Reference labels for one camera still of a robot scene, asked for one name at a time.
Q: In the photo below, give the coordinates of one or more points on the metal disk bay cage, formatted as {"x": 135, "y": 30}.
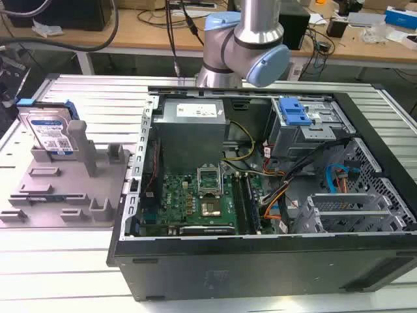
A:
{"x": 303, "y": 133}

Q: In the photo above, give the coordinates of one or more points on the black graphics card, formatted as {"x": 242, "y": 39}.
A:
{"x": 207, "y": 229}

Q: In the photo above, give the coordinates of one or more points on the grey power supply unit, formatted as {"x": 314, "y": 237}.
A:
{"x": 190, "y": 130}

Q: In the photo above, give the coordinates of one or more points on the blue drive bay latch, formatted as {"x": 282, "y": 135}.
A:
{"x": 294, "y": 112}

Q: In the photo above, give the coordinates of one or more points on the green motherboard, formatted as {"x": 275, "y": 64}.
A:
{"x": 198, "y": 202}

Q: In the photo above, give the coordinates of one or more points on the wooden desk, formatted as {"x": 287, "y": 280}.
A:
{"x": 163, "y": 36}

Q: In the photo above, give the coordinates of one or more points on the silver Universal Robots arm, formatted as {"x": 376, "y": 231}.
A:
{"x": 234, "y": 39}

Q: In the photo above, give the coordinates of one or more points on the black box on desk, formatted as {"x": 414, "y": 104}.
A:
{"x": 336, "y": 27}

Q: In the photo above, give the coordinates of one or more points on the black RAM slot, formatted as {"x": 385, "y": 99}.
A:
{"x": 240, "y": 202}
{"x": 252, "y": 205}

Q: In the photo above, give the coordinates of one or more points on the blue white box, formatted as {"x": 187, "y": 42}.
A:
{"x": 401, "y": 16}

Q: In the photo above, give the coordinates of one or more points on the hard disk in blue carrier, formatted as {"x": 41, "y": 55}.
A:
{"x": 49, "y": 130}

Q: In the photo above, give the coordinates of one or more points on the CPU socket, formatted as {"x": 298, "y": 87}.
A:
{"x": 211, "y": 209}

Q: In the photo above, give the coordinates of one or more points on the black open PC case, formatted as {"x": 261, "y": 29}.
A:
{"x": 260, "y": 261}

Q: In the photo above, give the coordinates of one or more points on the grey parts rack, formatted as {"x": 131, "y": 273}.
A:
{"x": 65, "y": 186}

